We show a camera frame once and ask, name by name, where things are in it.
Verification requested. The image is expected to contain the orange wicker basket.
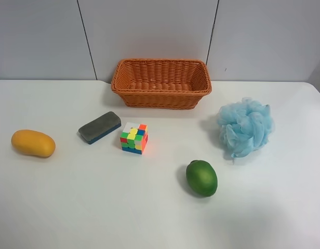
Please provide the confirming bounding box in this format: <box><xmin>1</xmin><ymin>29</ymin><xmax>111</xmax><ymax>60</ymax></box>
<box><xmin>111</xmin><ymin>59</ymin><xmax>212</xmax><ymax>110</ymax></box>

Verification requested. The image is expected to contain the green lemon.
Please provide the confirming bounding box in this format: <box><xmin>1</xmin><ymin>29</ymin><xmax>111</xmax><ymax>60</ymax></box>
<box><xmin>185</xmin><ymin>160</ymin><xmax>218</xmax><ymax>197</ymax></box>

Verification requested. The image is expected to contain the multicoloured puzzle cube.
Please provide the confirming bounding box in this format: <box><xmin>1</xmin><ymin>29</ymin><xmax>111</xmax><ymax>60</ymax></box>
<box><xmin>119</xmin><ymin>122</ymin><xmax>149</xmax><ymax>155</ymax></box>

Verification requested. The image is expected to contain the grey blue whiteboard eraser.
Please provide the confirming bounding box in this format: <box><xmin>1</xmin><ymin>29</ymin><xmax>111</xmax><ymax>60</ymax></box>
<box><xmin>78</xmin><ymin>111</ymin><xmax>122</xmax><ymax>145</ymax></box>

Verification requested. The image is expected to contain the light blue bath pouf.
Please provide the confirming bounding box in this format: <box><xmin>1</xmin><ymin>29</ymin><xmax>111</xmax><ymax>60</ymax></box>
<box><xmin>217</xmin><ymin>98</ymin><xmax>274</xmax><ymax>158</ymax></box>

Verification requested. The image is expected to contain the yellow mango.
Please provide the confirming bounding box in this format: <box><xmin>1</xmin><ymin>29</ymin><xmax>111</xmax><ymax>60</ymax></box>
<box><xmin>11</xmin><ymin>130</ymin><xmax>56</xmax><ymax>158</ymax></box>

